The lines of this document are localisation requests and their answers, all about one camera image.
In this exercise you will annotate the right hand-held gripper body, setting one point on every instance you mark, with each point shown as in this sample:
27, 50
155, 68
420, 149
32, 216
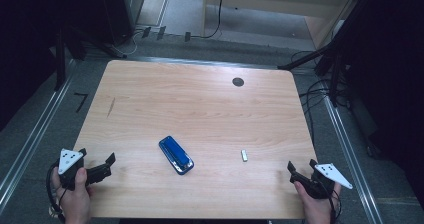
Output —
330, 174

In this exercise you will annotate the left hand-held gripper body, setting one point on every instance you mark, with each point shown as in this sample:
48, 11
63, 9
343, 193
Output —
68, 160

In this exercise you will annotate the silver staple strip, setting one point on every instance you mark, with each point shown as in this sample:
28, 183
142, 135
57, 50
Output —
244, 155

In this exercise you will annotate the blue stapler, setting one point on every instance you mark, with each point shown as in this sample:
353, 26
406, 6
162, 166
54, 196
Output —
175, 154

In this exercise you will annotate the person's left hand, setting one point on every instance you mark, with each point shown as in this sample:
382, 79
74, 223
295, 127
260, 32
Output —
76, 204

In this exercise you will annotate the person's right hand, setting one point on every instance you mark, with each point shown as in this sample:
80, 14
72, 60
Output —
318, 210

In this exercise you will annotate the black metal stand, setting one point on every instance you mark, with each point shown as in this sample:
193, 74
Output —
335, 70
60, 60

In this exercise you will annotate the dark cabinet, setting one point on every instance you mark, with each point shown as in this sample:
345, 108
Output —
120, 10

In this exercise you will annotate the light wooden furniture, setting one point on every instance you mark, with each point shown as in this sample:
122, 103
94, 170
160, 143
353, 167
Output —
266, 0

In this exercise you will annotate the metal floor rail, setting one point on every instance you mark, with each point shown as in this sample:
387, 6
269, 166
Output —
350, 157
33, 140

